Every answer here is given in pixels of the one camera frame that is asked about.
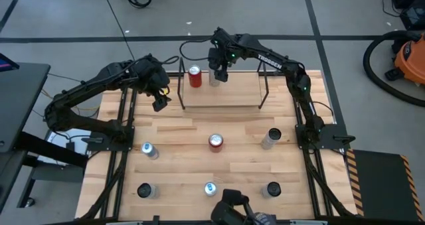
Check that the teal Red Bull can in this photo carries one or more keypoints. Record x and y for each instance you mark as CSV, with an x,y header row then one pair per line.
x,y
149,150

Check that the black yellow striped floor mat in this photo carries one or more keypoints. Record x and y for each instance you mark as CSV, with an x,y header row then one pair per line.
x,y
378,185

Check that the white Celsius Tropical Vibe can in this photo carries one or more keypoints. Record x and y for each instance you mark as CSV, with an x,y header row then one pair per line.
x,y
270,139

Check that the dark laptop screen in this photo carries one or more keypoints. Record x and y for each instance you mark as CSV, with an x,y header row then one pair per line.
x,y
6,64

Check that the orange shop vacuum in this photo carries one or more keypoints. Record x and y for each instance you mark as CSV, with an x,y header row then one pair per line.
x,y
411,60
367,62

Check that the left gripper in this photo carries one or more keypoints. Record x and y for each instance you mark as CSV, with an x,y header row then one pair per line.
x,y
152,75

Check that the black metal table frame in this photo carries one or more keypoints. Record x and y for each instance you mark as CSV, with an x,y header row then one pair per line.
x,y
186,223

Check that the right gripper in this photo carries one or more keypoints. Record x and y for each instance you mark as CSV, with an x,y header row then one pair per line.
x,y
219,59

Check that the black equipment case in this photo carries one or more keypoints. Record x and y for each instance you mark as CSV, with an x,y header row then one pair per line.
x,y
413,16

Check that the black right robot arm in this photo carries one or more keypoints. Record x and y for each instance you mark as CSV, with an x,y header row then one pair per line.
x,y
275,60

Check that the black desk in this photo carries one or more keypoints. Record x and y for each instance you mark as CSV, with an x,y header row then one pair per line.
x,y
23,102

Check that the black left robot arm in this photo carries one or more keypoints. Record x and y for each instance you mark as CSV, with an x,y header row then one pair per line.
x,y
83,85

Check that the red soda can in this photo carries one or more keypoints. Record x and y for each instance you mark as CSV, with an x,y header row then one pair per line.
x,y
216,142
195,79

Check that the silver blue Red Bull can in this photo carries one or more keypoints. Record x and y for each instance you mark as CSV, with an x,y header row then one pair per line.
x,y
210,188

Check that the white blue Celsius can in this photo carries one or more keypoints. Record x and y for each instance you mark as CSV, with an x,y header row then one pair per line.
x,y
273,189

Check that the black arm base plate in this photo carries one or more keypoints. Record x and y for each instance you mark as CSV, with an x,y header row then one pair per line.
x,y
99,145
332,135

